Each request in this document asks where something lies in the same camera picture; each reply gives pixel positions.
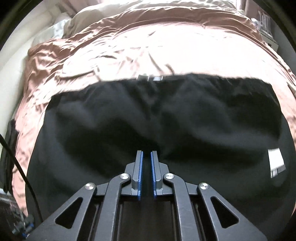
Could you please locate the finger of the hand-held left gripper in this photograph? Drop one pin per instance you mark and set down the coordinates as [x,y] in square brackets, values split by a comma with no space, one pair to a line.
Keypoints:
[23,226]

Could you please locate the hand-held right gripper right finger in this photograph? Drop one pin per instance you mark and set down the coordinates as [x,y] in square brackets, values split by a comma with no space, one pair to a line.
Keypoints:
[153,166]

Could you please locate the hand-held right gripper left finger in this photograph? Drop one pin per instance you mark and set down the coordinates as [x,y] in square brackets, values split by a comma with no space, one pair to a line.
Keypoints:
[140,166]

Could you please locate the black button-up jacket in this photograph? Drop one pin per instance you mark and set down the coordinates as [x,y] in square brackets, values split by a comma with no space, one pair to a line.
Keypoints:
[115,127]

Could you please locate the folded black clothes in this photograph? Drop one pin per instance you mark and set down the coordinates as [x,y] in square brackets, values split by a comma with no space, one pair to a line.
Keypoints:
[12,150]

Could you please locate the brown duvet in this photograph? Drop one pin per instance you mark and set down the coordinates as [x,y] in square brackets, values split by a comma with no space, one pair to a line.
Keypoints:
[150,51]

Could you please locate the cream padded headboard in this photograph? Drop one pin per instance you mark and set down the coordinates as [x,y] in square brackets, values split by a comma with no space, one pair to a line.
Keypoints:
[16,69]

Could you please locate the beige duvet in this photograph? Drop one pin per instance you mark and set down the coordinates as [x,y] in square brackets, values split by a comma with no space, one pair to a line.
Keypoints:
[97,16]

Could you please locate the white printed pillow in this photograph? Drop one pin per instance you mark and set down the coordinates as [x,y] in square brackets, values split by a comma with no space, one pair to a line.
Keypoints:
[57,29]

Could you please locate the white nightstand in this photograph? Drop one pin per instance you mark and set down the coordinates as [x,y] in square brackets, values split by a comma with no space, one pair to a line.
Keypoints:
[270,39]

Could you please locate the white striped bag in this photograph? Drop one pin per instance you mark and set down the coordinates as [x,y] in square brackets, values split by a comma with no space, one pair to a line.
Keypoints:
[263,22]

